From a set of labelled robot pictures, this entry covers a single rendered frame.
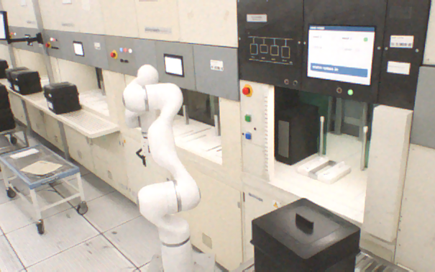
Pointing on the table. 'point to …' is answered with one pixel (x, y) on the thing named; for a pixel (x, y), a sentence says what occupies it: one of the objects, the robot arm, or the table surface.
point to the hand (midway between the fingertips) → (153, 162)
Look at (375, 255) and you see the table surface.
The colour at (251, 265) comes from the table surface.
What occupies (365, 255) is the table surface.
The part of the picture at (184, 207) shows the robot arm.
